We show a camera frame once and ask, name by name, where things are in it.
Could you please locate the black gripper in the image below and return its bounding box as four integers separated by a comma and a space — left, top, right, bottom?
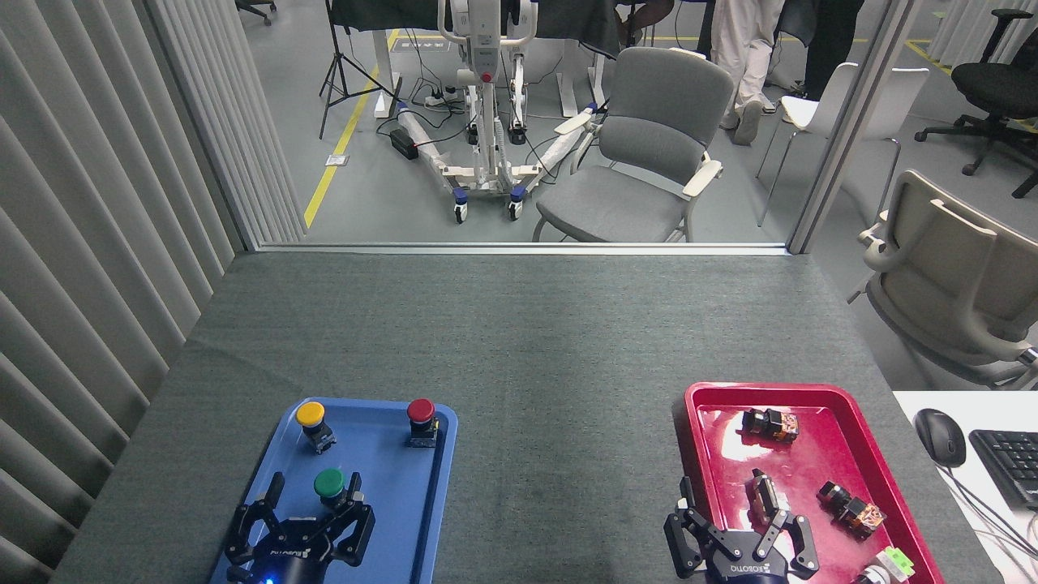
663, 476, 821, 584
225, 472, 377, 584

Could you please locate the green push button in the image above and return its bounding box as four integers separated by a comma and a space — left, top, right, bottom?
313, 467, 349, 511

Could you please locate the yellow push button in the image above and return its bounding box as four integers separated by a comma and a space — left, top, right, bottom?
294, 400, 337, 455

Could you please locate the red push button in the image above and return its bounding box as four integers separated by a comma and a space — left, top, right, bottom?
405, 397, 440, 449

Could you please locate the blue plastic tray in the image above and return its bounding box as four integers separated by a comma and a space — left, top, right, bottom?
209, 397, 459, 584

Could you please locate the red plastic tray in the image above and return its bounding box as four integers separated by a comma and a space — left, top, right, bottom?
672, 382, 946, 584

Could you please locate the black computer mouse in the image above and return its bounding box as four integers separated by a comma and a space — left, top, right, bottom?
913, 407, 968, 469

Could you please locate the black keyboard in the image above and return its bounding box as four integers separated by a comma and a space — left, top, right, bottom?
968, 427, 1038, 511

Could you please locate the beige office chair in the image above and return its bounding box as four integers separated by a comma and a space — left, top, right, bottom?
847, 169, 1038, 391

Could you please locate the grey upholstered armchair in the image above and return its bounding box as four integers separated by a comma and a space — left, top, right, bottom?
532, 45, 736, 243

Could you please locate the white plastic chair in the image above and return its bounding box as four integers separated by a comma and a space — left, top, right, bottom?
756, 62, 931, 229

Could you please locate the white stand on wheels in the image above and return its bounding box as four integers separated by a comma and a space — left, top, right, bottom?
396, 0, 598, 225

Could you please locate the black tripod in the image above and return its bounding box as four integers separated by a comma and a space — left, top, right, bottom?
318, 0, 400, 141

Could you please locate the person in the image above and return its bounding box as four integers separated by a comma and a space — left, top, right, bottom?
801, 0, 867, 103
709, 0, 787, 148

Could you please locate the black office chair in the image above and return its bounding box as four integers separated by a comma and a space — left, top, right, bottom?
914, 7, 1038, 200

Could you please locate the black and white switch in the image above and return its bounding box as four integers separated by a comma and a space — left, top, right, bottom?
745, 467, 792, 526

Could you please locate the black switch with orange end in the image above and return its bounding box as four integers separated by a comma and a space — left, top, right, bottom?
741, 407, 800, 444
816, 479, 887, 541

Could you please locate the green and white switch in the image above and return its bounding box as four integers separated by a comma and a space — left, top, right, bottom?
855, 546, 916, 584

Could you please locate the black mouse cable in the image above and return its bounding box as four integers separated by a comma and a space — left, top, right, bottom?
943, 466, 1038, 562

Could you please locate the silver table edge rail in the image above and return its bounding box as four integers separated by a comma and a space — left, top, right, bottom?
255, 243, 792, 257

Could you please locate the silver post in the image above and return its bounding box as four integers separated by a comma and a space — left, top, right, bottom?
787, 0, 927, 256

